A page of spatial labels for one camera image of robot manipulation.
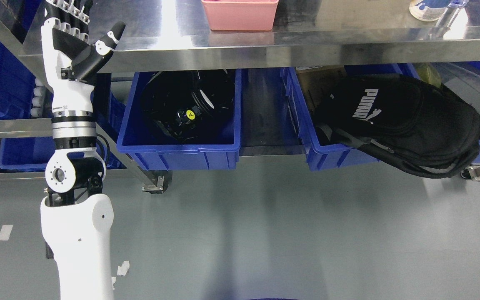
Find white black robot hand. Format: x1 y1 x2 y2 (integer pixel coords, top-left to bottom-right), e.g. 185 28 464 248
40 0 126 116

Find pink plastic storage box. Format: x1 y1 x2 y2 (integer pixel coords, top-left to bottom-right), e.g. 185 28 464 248
201 0 279 32

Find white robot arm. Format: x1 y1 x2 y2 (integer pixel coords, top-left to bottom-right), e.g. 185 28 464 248
40 110 114 300

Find stainless steel work table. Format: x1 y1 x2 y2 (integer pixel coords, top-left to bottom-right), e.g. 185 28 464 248
0 0 480 195

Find blue bin left lower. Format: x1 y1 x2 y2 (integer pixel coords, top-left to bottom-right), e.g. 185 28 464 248
0 92 126 172

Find black helmet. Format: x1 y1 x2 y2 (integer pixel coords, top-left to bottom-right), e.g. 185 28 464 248
140 69 236 144

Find blue bin with helmet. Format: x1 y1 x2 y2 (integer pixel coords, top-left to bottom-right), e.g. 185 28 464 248
117 69 245 170

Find blue bin with backpack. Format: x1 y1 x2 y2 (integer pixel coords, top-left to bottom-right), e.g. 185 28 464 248
281 63 480 172

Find black Puma backpack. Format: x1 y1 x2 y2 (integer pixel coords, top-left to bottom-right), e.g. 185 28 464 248
313 73 480 179

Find blue white tape roll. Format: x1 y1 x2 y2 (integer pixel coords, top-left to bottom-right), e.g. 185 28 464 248
408 0 465 22

